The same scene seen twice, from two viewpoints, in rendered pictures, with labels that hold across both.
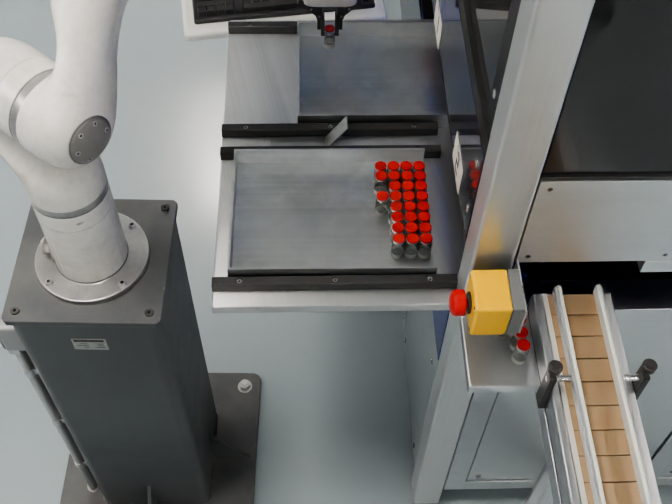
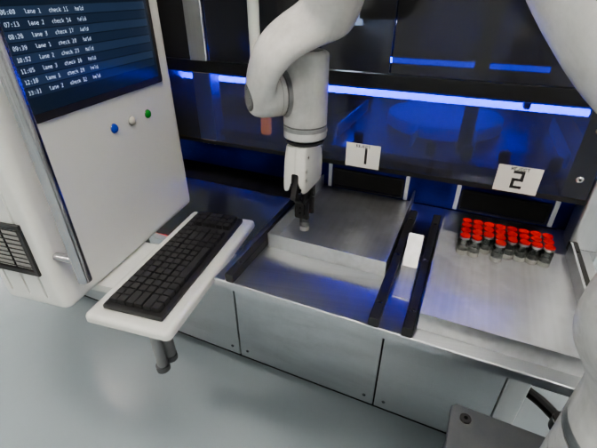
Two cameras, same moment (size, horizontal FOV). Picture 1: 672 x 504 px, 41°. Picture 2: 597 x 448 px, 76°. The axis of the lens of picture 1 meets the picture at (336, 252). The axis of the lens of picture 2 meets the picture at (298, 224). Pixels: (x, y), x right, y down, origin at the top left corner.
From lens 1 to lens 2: 1.45 m
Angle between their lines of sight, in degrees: 50
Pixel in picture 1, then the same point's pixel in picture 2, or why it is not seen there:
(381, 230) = (516, 265)
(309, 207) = (488, 295)
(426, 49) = (328, 199)
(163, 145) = not seen: outside the picture
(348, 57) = (314, 229)
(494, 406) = not seen: hidden behind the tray
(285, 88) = (329, 269)
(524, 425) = not seen: hidden behind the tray
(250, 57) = (275, 278)
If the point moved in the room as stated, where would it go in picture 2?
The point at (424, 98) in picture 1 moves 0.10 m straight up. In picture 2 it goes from (377, 212) to (381, 176)
